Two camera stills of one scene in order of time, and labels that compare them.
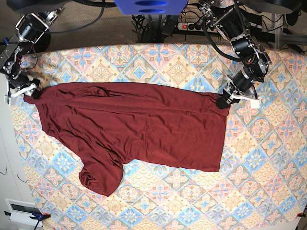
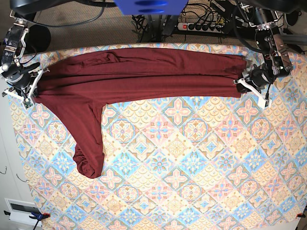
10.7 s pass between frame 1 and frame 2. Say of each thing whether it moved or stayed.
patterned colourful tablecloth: stayed
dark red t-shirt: moved
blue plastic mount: stayed
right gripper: moved
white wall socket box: stayed
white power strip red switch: stayed
